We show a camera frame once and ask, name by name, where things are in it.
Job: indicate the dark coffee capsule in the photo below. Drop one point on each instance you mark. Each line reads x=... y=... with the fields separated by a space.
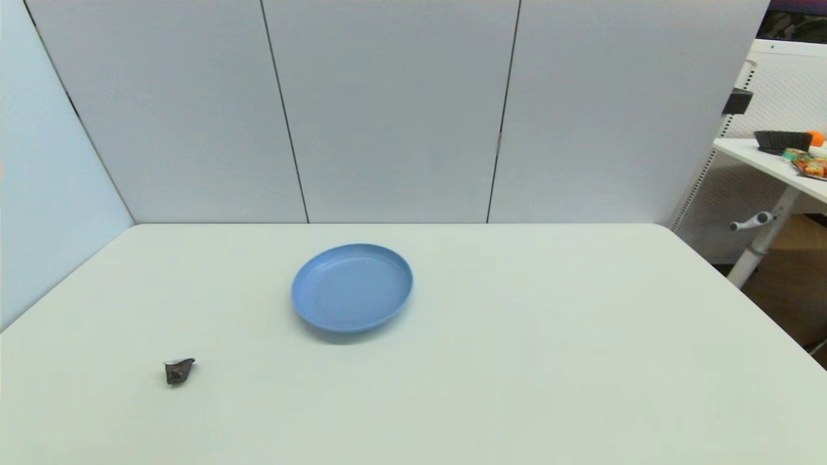
x=177 y=372

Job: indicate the blue round plate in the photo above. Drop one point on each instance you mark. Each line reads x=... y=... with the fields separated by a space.
x=352 y=287

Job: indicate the black clamp box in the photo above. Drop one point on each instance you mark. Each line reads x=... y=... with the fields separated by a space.
x=737 y=102

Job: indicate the white side table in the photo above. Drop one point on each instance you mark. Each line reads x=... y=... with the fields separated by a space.
x=756 y=152

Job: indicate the black ribbed basket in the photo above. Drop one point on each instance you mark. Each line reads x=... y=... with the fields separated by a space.
x=782 y=140

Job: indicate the green round tin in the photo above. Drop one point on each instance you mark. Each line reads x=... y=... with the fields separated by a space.
x=795 y=154

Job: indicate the white pegboard panel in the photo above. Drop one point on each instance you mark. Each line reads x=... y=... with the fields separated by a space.
x=785 y=84

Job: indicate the orange snack packet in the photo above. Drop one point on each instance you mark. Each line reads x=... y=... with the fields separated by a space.
x=813 y=168

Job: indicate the orange fruit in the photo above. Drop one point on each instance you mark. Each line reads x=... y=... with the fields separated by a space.
x=817 y=137

